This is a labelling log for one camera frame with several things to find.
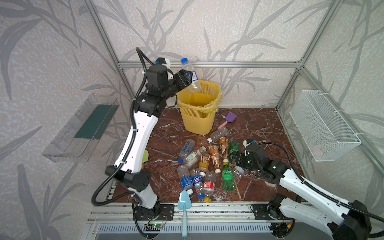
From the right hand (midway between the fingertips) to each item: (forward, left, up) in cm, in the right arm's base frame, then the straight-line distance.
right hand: (232, 153), depth 80 cm
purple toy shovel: (+37, -5, -14) cm, 40 cm away
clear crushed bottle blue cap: (-6, -4, -12) cm, 14 cm away
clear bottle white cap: (+16, +7, -8) cm, 19 cm away
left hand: (+20, +21, +37) cm, 47 cm away
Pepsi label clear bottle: (-13, +19, -9) cm, 24 cm away
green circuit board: (-32, +41, -15) cm, 54 cm away
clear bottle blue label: (-8, +27, -9) cm, 29 cm away
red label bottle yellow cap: (-14, +13, -8) cm, 21 cm away
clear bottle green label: (+1, +23, -8) cm, 24 cm away
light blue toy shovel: (-22, +26, -13) cm, 36 cm away
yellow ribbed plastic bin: (+20, +19, +2) cm, 27 cm away
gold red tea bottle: (-2, +15, -8) cm, 18 cm away
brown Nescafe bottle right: (+9, +3, -10) cm, 14 cm away
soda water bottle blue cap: (+8, +25, -8) cm, 27 cm away
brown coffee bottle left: (+2, +9, -9) cm, 13 cm away
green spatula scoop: (+5, +53, -14) cm, 55 cm away
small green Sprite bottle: (+10, -4, -11) cm, 16 cm away
